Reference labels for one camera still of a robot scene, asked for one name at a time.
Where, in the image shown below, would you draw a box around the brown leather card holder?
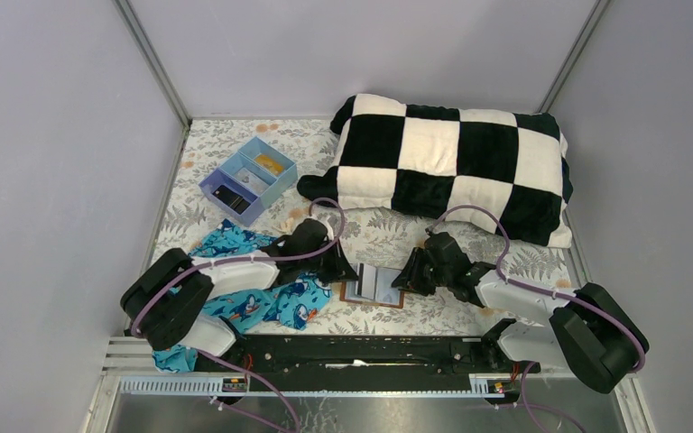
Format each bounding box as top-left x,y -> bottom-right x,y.
339,263 -> 404,309

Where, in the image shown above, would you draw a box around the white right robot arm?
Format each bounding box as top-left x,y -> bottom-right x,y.
392,232 -> 650,393

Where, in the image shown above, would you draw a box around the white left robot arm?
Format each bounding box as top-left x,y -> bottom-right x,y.
120,218 -> 358,362

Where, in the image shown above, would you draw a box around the gold card in box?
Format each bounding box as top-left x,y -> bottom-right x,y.
254,153 -> 285,176

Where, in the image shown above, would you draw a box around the black card in box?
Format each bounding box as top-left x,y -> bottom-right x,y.
213,185 -> 250,215

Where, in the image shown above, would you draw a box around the silver card in box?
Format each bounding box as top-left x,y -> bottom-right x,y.
235,168 -> 269,196

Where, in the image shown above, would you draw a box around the blue shark print shorts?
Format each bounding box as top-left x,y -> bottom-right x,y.
153,219 -> 333,374

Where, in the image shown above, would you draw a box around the floral patterned table cloth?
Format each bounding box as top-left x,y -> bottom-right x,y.
152,119 -> 579,336

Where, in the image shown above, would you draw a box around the blue three-compartment organizer box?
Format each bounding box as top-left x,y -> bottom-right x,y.
199,137 -> 298,226

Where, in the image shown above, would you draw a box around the black white checkered pillow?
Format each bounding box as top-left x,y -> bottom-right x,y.
297,94 -> 573,248

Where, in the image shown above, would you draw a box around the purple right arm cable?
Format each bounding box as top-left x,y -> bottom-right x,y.
425,205 -> 650,433

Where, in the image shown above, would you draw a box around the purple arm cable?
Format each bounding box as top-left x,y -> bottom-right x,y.
130,198 -> 347,433
425,205 -> 650,433

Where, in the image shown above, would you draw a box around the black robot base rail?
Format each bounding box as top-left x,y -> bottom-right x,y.
220,335 -> 527,384

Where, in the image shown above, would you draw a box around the perforated metal cable tray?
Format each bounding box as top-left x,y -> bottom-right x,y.
119,370 -> 508,400

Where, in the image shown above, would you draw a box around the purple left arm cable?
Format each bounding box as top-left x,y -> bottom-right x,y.
130,198 -> 347,433

